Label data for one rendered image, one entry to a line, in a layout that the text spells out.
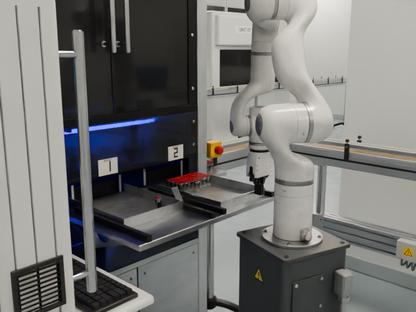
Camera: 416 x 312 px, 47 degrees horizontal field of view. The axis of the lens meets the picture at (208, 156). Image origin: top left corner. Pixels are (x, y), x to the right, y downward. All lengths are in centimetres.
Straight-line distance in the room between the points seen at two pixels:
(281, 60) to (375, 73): 169
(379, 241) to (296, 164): 128
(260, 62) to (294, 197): 51
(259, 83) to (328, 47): 907
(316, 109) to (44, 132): 78
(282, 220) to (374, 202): 180
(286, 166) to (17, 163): 77
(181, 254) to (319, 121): 101
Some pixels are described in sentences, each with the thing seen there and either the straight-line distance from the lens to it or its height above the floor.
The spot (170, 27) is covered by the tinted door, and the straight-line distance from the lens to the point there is 198.
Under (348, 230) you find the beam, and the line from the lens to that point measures 268.
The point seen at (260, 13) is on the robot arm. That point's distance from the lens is 155.
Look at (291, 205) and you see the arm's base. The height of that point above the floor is 98.
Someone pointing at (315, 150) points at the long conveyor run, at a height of 91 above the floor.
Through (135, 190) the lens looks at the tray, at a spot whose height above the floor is 90.
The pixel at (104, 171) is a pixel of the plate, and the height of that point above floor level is 100.
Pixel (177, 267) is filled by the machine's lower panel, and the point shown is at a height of 50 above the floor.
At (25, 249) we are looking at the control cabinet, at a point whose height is 104.
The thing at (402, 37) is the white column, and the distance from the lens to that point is 307.
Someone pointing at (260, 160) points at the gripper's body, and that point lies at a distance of 178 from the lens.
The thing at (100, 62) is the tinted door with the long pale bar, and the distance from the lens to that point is 177.
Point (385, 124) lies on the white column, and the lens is 312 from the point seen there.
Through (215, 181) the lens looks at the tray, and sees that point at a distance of 206.
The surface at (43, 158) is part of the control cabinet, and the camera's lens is 103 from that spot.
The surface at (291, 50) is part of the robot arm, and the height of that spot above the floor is 144.
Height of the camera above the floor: 144
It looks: 12 degrees down
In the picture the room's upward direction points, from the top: straight up
